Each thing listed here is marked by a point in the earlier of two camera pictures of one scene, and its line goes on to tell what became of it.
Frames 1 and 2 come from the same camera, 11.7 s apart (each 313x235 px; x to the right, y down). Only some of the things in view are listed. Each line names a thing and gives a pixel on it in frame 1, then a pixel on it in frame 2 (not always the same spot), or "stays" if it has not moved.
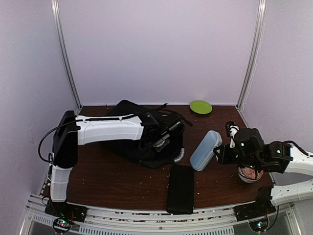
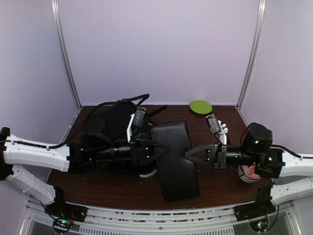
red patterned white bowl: x=249 y=175 stays
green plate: x=200 y=106 stays
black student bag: x=132 y=150 → x=111 y=118
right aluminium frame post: x=261 y=11 stays
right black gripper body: x=228 y=159 → x=221 y=161
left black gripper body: x=160 y=144 → x=135 y=155
